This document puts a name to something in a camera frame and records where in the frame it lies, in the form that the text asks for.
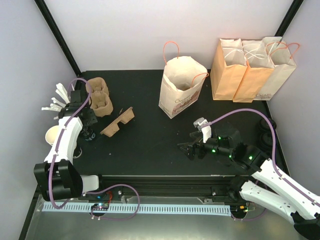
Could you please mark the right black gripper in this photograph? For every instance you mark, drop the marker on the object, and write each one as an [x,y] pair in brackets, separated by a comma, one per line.
[192,148]

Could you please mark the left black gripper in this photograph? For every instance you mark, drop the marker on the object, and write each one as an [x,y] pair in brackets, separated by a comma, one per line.
[93,118]

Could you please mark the single black paper cup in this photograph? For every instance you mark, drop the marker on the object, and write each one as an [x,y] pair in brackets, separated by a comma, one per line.
[88,134]

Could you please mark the printed Cream Bear paper bag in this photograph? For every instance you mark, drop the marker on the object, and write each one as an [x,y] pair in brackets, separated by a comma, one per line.
[181,84]

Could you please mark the black paper cup stack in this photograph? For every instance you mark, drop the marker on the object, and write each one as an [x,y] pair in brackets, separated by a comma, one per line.
[77,152]

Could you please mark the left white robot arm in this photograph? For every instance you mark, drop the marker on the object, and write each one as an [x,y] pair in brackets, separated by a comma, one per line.
[62,155]

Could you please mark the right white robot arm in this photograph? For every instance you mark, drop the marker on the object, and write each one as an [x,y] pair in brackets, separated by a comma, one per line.
[260,181]

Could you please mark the black coffee lid back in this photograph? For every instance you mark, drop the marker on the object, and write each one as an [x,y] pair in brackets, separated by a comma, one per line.
[263,125]

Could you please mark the black coffee lid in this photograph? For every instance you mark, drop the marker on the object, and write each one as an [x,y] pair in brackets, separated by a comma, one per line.
[263,125]
[266,140]

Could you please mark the black coffee lid middle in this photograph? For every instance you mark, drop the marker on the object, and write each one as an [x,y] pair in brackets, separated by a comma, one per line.
[266,140]

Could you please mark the back-left pulp cup carrier stack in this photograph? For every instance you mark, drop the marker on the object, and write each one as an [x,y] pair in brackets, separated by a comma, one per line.
[100,101]

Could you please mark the stack of white paper cups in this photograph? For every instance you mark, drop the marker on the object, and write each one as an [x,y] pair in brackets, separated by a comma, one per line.
[51,134]

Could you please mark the left orange paper bag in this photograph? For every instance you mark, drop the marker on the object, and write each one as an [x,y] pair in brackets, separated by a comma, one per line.
[228,68]

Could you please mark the orange paper bag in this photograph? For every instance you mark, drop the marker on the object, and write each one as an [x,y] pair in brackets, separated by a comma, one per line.
[228,68]
[259,69]

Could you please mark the middle orange paper bag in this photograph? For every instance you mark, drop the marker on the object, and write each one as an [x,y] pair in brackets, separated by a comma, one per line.
[259,69]

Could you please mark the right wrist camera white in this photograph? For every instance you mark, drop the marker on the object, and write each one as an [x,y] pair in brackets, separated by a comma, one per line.
[203,125]

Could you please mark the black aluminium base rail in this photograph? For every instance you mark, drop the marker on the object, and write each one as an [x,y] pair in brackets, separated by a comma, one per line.
[219,188]

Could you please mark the light blue cable duct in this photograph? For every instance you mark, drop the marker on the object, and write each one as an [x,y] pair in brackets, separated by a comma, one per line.
[130,208]

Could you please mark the left black frame post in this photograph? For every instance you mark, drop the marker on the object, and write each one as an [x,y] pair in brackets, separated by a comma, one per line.
[49,19]

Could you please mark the black frame post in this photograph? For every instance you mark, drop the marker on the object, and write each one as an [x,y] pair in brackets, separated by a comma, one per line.
[289,16]
[49,19]

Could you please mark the white bag orange handles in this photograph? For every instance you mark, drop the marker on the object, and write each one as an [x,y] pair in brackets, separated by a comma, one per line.
[282,56]

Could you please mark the right black frame post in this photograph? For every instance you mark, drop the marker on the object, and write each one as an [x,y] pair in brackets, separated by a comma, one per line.
[289,16]

